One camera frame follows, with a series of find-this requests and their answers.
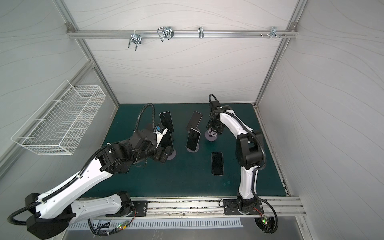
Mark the white edged phone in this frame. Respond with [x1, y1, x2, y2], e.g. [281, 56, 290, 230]
[161, 131, 174, 150]

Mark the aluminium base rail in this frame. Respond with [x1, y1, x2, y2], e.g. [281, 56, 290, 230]
[132, 196, 307, 219]

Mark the purple phone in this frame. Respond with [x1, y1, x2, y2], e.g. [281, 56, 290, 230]
[212, 152, 224, 176]
[186, 111, 203, 132]

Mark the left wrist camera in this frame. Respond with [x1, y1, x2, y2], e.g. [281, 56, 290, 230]
[154, 126, 168, 148]

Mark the aluminium cross rail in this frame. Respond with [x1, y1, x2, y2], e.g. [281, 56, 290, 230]
[67, 29, 299, 39]

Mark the purple round stand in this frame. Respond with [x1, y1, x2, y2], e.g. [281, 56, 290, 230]
[205, 129, 218, 142]
[187, 146, 199, 153]
[167, 150, 177, 161]

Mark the white wire basket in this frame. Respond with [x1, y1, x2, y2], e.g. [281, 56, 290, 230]
[11, 80, 106, 156]

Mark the white middle-right phone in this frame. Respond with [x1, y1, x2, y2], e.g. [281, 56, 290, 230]
[186, 129, 201, 150]

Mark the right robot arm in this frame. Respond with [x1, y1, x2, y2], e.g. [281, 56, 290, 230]
[205, 94, 279, 234]

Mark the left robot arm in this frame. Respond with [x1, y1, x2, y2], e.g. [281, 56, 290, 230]
[7, 103, 173, 240]

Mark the black back-left phone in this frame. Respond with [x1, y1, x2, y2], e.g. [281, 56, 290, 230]
[159, 111, 174, 133]

